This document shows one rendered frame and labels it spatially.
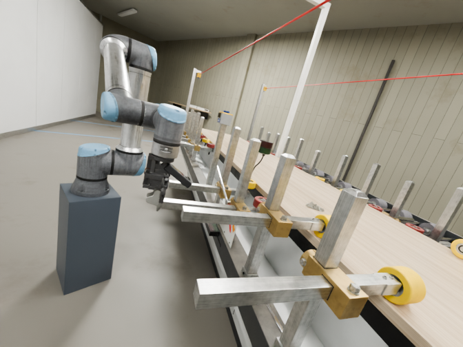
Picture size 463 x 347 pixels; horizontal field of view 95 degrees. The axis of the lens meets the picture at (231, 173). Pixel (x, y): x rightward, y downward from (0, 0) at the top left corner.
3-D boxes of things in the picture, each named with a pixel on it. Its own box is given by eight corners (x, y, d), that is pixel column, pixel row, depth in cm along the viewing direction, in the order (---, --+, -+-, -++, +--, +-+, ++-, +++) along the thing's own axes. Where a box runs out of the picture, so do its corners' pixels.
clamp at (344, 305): (336, 320, 38) (347, 298, 37) (294, 266, 50) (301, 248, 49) (360, 317, 40) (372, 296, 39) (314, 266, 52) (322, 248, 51)
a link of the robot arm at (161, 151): (178, 143, 78) (180, 149, 69) (176, 155, 79) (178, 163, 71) (153, 138, 75) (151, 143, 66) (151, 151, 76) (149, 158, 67)
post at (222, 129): (204, 191, 141) (220, 123, 129) (203, 188, 145) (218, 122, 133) (211, 191, 142) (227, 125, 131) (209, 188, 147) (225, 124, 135)
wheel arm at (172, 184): (167, 189, 102) (169, 181, 101) (167, 186, 105) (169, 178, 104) (249, 199, 118) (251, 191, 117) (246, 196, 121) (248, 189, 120)
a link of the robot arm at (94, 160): (76, 169, 123) (78, 139, 118) (109, 171, 133) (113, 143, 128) (75, 179, 111) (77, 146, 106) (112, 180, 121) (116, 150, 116)
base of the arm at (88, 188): (74, 199, 111) (76, 181, 108) (67, 184, 123) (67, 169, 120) (114, 195, 125) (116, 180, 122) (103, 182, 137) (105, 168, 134)
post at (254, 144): (224, 242, 96) (253, 138, 84) (222, 237, 99) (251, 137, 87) (231, 242, 98) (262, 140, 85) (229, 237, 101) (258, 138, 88)
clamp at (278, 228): (271, 237, 60) (277, 222, 59) (253, 213, 73) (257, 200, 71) (289, 237, 63) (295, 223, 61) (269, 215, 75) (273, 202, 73)
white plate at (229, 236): (229, 248, 88) (235, 226, 85) (215, 216, 111) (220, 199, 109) (231, 248, 88) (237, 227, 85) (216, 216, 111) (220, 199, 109)
